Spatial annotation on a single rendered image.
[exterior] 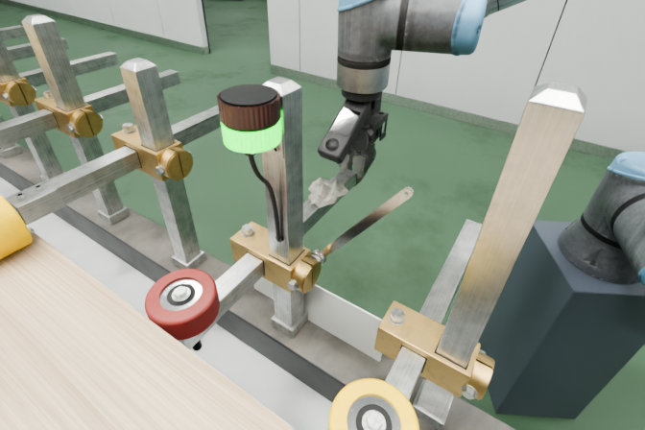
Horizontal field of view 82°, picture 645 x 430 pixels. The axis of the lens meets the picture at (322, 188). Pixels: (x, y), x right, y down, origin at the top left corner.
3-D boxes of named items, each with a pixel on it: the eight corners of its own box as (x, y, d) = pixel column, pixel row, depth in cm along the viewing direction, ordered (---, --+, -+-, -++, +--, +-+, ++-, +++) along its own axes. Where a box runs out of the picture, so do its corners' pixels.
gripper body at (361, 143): (386, 139, 75) (394, 82, 68) (366, 159, 69) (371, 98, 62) (353, 130, 78) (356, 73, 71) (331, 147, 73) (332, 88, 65)
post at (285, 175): (289, 328, 69) (276, 72, 41) (304, 338, 68) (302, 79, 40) (276, 343, 67) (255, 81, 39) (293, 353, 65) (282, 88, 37)
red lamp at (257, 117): (248, 100, 41) (246, 80, 39) (293, 113, 38) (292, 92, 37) (206, 119, 36) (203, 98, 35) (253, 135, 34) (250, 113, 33)
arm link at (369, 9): (402, -16, 51) (331, -19, 53) (392, 73, 58) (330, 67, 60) (407, -27, 58) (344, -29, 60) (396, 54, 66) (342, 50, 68)
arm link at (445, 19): (487, -17, 58) (406, -20, 61) (496, -7, 49) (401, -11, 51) (472, 45, 64) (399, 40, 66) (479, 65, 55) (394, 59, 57)
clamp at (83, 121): (71, 113, 78) (62, 90, 75) (109, 131, 73) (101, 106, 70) (40, 124, 74) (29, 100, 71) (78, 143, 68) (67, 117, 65)
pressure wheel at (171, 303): (199, 311, 54) (183, 255, 47) (240, 339, 51) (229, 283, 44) (152, 354, 49) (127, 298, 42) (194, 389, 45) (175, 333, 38)
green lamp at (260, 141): (250, 121, 42) (249, 103, 41) (293, 135, 39) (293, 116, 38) (210, 141, 38) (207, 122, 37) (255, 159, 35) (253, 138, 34)
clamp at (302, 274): (253, 243, 62) (251, 220, 60) (322, 277, 57) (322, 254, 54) (230, 263, 59) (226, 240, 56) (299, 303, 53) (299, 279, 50)
